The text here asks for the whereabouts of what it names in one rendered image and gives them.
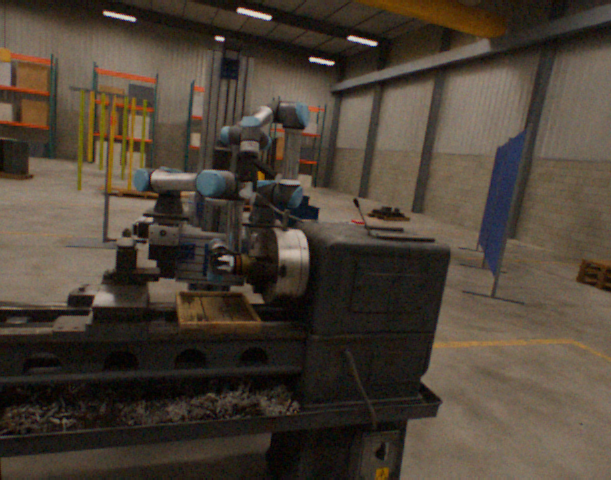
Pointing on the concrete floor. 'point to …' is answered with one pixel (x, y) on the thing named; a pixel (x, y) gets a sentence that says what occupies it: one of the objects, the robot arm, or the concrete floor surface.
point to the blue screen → (500, 207)
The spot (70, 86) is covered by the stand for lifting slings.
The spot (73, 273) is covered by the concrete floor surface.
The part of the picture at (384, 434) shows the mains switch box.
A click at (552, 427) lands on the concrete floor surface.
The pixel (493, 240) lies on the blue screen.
